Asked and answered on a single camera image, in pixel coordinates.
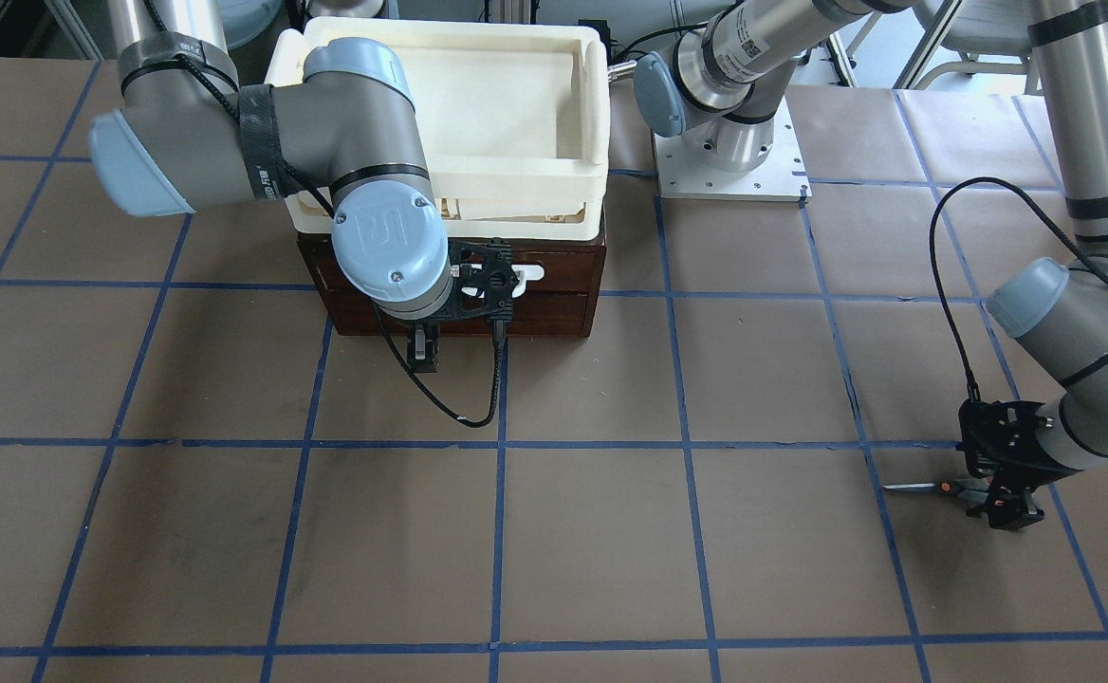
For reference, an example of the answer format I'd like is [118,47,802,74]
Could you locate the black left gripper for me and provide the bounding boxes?
[958,399,1059,530]

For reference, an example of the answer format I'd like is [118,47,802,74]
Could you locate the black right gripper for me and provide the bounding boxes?
[407,239,515,373]

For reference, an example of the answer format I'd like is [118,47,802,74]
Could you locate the orange grey scissors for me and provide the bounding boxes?
[882,477,991,503]

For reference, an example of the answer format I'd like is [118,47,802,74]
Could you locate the wooden drawer with white handle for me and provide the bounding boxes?
[302,242,606,293]

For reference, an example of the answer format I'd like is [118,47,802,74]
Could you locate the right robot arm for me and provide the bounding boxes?
[89,1,519,366]

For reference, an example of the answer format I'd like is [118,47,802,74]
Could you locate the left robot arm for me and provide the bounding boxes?
[633,1,1108,530]

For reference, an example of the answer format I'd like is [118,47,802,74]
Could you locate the dark wooden drawer cabinet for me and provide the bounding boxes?
[297,231,607,338]

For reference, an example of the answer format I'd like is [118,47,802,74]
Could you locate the cream plastic crate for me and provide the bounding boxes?
[265,17,611,242]

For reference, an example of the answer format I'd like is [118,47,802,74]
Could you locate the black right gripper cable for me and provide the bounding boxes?
[371,304,507,429]

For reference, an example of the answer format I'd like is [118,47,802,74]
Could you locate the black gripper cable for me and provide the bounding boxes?
[371,304,507,429]
[929,176,1108,404]

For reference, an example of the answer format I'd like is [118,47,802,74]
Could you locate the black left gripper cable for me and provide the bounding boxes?
[929,176,1108,404]

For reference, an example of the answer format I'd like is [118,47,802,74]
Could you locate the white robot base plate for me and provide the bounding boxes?
[653,99,813,202]

